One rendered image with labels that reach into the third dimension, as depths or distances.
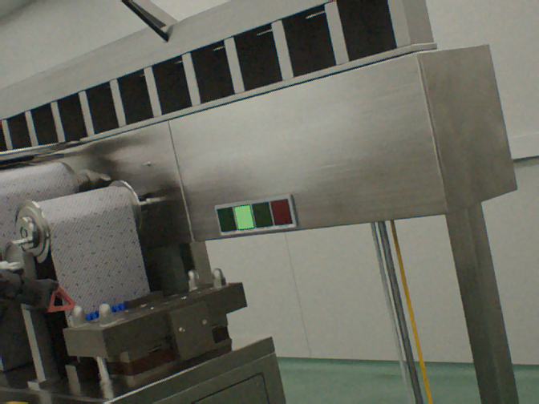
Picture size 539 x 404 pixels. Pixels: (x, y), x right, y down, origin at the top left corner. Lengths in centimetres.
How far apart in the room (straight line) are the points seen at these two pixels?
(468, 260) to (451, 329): 287
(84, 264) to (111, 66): 53
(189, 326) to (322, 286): 324
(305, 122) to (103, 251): 60
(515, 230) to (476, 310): 250
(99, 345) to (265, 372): 41
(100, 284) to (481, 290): 87
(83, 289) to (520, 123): 262
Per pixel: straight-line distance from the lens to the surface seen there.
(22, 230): 212
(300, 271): 531
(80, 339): 198
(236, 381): 205
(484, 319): 188
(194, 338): 202
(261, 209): 197
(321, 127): 182
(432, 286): 472
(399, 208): 173
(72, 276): 210
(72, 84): 250
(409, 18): 169
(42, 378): 217
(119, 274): 216
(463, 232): 185
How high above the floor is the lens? 132
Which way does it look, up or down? 3 degrees down
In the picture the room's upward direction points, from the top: 12 degrees counter-clockwise
